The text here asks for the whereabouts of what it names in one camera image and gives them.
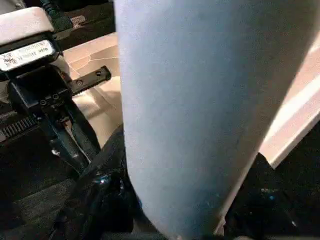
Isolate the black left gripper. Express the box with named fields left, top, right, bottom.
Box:
left=0, top=65, right=113, bottom=174

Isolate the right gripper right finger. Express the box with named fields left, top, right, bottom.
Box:
left=219, top=151, right=320, bottom=240

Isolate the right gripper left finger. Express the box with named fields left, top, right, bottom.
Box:
left=56, top=124, right=141, bottom=240

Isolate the white plastic table top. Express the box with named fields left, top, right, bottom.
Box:
left=61, top=31, right=320, bottom=171

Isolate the white plastic table leg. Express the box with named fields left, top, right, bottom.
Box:
left=113, top=0, right=320, bottom=240

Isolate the black plastic mat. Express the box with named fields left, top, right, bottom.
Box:
left=0, top=0, right=320, bottom=240

